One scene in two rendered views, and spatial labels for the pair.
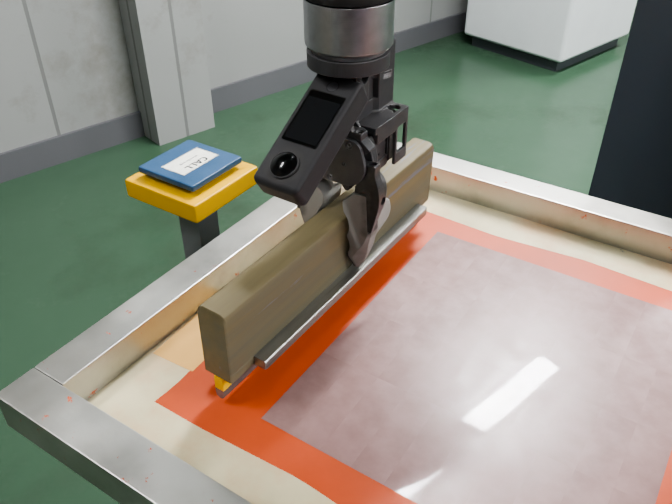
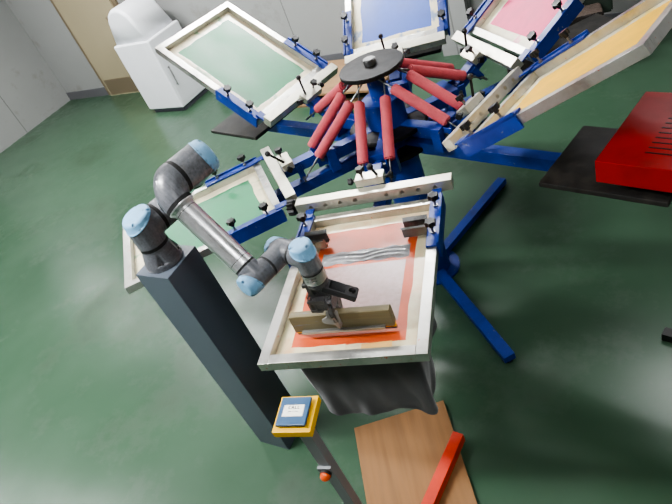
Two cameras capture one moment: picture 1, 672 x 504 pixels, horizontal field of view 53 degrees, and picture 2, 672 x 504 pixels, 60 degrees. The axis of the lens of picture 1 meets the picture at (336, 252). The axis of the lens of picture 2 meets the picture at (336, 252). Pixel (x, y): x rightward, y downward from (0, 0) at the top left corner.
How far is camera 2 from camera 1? 1.83 m
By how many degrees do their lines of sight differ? 74
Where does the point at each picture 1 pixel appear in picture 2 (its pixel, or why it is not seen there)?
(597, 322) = not seen: hidden behind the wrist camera
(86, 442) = (426, 327)
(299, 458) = (403, 308)
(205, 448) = (411, 322)
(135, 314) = (386, 350)
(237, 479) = (415, 313)
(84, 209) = not seen: outside the picture
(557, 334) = not seen: hidden behind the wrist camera
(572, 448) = (374, 275)
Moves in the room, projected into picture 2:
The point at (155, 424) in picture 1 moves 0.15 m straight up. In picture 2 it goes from (411, 335) to (399, 303)
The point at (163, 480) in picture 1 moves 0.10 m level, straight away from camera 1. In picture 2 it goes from (426, 310) to (406, 331)
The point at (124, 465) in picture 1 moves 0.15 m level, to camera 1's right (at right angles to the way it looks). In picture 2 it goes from (427, 318) to (406, 292)
